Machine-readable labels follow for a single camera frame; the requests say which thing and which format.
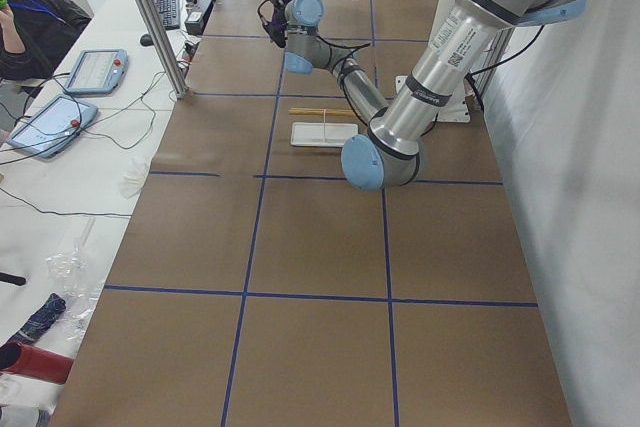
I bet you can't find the person in black jacket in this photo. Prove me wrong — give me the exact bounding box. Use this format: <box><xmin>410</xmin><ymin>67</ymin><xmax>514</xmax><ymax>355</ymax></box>
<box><xmin>1</xmin><ymin>0</ymin><xmax>92</xmax><ymax>81</ymax></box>

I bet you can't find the aluminium frame post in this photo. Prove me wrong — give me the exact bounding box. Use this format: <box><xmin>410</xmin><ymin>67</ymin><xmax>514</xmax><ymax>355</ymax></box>
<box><xmin>135</xmin><ymin>0</ymin><xmax>188</xmax><ymax>99</ymax></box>

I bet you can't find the dark blue folded cloth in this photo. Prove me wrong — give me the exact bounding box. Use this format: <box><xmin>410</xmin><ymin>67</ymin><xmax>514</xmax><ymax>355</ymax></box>
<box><xmin>9</xmin><ymin>293</ymin><xmax>66</xmax><ymax>345</ymax></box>

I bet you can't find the lower teach pendant tablet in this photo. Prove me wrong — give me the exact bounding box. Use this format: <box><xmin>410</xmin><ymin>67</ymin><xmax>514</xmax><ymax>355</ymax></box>
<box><xmin>7</xmin><ymin>94</ymin><xmax>98</xmax><ymax>158</ymax></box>

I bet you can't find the upper teach pendant tablet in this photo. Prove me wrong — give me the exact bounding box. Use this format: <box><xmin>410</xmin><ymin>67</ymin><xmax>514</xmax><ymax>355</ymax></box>
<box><xmin>64</xmin><ymin>49</ymin><xmax>129</xmax><ymax>96</ymax></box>

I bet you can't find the clear plastic wrap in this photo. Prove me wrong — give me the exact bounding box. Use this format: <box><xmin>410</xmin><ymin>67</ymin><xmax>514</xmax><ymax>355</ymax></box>
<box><xmin>45</xmin><ymin>217</ymin><xmax>104</xmax><ymax>347</ymax></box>

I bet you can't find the red cylinder bottle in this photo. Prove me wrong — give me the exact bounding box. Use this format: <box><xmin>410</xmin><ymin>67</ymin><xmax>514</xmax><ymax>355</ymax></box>
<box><xmin>1</xmin><ymin>342</ymin><xmax>74</xmax><ymax>385</ymax></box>

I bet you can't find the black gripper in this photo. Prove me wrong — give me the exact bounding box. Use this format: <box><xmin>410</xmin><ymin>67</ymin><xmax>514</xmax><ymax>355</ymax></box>
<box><xmin>257</xmin><ymin>0</ymin><xmax>288</xmax><ymax>46</ymax></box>

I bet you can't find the black computer mouse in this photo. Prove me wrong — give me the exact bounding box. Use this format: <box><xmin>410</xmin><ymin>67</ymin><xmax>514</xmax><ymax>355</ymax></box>
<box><xmin>140</xmin><ymin>34</ymin><xmax>154</xmax><ymax>47</ymax></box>

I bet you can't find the crumpled white tissue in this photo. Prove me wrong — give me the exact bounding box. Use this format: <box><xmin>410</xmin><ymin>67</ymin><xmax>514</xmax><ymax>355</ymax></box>
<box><xmin>118</xmin><ymin>157</ymin><xmax>149</xmax><ymax>199</ymax></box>

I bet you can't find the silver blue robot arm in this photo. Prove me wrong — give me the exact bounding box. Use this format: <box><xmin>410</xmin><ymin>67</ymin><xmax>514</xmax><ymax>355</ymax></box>
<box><xmin>262</xmin><ymin>0</ymin><xmax>586</xmax><ymax>190</ymax></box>

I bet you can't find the black keyboard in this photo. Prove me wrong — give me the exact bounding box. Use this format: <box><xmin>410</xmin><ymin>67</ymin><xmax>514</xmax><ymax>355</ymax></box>
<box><xmin>152</xmin><ymin>0</ymin><xmax>181</xmax><ymax>30</ymax></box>

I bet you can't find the white towel rack base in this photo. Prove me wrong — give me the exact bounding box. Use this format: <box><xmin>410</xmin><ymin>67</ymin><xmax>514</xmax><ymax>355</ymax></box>
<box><xmin>290</xmin><ymin>122</ymin><xmax>358</xmax><ymax>148</ymax></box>

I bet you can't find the teach pendant tablet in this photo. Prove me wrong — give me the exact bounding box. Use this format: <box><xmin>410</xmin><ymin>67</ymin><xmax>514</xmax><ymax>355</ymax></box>
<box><xmin>7</xmin><ymin>94</ymin><xmax>98</xmax><ymax>158</ymax></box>
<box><xmin>64</xmin><ymin>49</ymin><xmax>129</xmax><ymax>96</ymax></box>

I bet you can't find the black box device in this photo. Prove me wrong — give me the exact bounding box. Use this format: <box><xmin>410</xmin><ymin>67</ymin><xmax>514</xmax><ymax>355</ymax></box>
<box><xmin>184</xmin><ymin>0</ymin><xmax>213</xmax><ymax>36</ymax></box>

